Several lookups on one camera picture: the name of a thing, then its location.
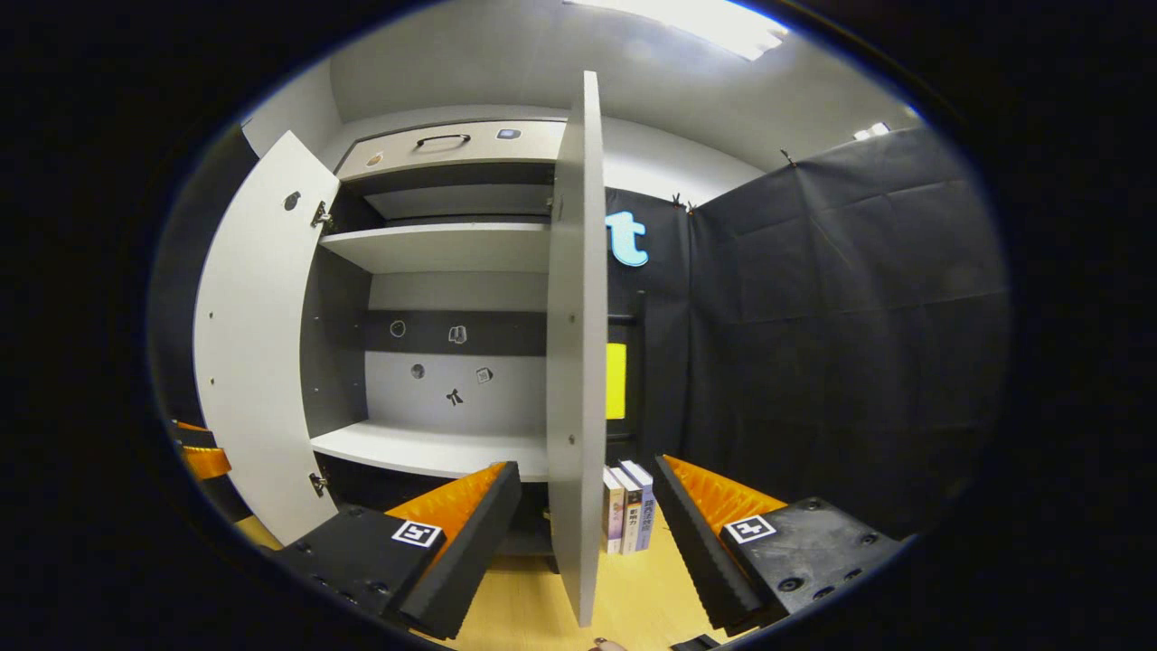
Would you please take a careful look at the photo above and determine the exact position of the long ceiling light panel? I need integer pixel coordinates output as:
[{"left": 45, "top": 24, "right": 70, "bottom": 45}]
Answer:
[{"left": 563, "top": 0, "right": 789, "bottom": 62}]

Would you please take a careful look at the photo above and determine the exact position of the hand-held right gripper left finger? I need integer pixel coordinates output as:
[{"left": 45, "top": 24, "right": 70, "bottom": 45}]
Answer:
[{"left": 274, "top": 461, "right": 524, "bottom": 641}]

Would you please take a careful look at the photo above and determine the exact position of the blue book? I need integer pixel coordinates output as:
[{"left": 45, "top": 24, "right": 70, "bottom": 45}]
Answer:
[{"left": 621, "top": 458, "right": 655, "bottom": 552}]

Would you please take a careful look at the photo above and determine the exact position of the grey cabinet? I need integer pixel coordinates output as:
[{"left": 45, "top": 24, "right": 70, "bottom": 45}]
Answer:
[{"left": 298, "top": 118, "right": 579, "bottom": 558}]

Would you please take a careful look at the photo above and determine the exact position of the grey book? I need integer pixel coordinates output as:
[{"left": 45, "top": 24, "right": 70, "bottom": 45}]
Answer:
[{"left": 612, "top": 463, "right": 644, "bottom": 555}]

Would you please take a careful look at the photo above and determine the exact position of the grey drawer with black handle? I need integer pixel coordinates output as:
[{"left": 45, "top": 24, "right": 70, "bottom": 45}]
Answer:
[{"left": 335, "top": 118, "right": 569, "bottom": 183}]

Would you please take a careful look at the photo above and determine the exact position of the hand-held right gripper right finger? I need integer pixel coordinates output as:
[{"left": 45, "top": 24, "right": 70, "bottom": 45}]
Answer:
[{"left": 654, "top": 454, "right": 904, "bottom": 637}]

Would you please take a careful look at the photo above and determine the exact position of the white book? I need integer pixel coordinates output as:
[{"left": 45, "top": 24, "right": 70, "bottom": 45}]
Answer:
[{"left": 602, "top": 467, "right": 626, "bottom": 555}]

